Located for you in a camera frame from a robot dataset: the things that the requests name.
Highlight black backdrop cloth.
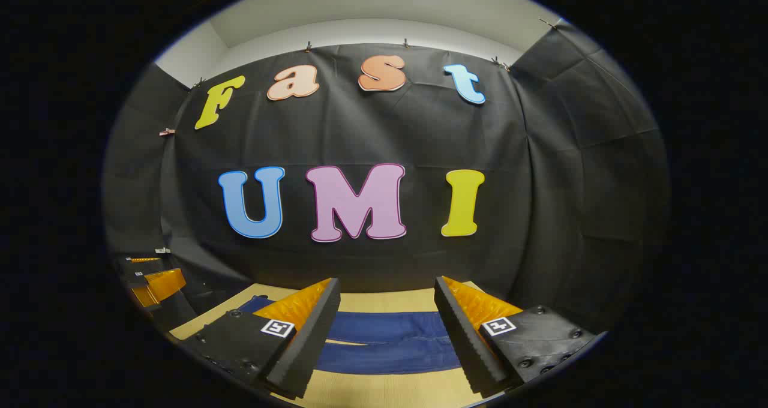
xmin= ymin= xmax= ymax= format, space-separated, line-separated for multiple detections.
xmin=102 ymin=21 xmax=670 ymax=337

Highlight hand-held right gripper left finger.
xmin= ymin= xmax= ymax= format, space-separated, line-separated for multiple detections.
xmin=179 ymin=278 xmax=341 ymax=398

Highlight blue denim jeans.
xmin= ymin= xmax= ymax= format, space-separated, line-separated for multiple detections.
xmin=237 ymin=295 xmax=463 ymax=375

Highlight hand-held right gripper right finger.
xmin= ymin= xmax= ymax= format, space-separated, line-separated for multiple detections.
xmin=434 ymin=275 xmax=598 ymax=397

